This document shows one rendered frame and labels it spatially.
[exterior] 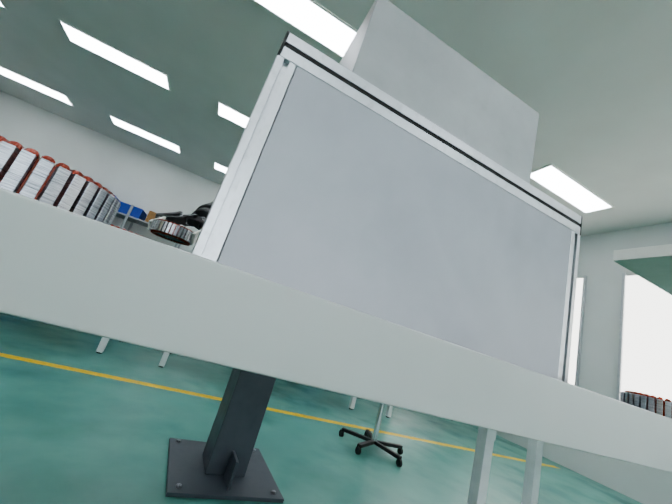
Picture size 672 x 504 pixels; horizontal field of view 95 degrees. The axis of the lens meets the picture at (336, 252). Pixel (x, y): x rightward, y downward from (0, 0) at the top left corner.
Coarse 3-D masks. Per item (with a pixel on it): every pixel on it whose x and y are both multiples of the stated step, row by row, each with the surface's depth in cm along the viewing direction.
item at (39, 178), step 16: (0, 144) 19; (16, 144) 20; (0, 160) 19; (16, 160) 19; (32, 160) 20; (48, 160) 21; (0, 176) 19; (16, 176) 19; (32, 176) 20; (48, 176) 21; (64, 176) 21; (80, 176) 22; (16, 192) 20; (32, 192) 20; (48, 192) 20; (64, 192) 21; (80, 192) 22; (96, 192) 23; (64, 208) 21; (80, 208) 22; (96, 208) 23; (112, 208) 25
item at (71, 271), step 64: (0, 192) 13; (0, 256) 13; (64, 256) 14; (128, 256) 15; (192, 256) 16; (64, 320) 14; (128, 320) 15; (192, 320) 16; (256, 320) 17; (320, 320) 18; (384, 320) 20; (320, 384) 18; (384, 384) 19; (448, 384) 21; (512, 384) 24; (576, 448) 25; (640, 448) 29
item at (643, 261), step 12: (624, 252) 90; (636, 252) 87; (648, 252) 85; (660, 252) 82; (624, 264) 92; (636, 264) 90; (648, 264) 88; (660, 264) 86; (648, 276) 94; (660, 276) 92; (660, 288) 100
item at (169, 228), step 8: (152, 224) 80; (160, 224) 79; (168, 224) 79; (176, 224) 80; (152, 232) 82; (160, 232) 79; (168, 232) 79; (176, 232) 80; (184, 232) 81; (192, 232) 83; (168, 240) 88; (176, 240) 87; (184, 240) 82
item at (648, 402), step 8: (624, 392) 55; (632, 392) 54; (624, 400) 55; (632, 400) 53; (640, 400) 52; (648, 400) 51; (656, 400) 50; (664, 400) 50; (648, 408) 51; (656, 408) 50; (664, 408) 50
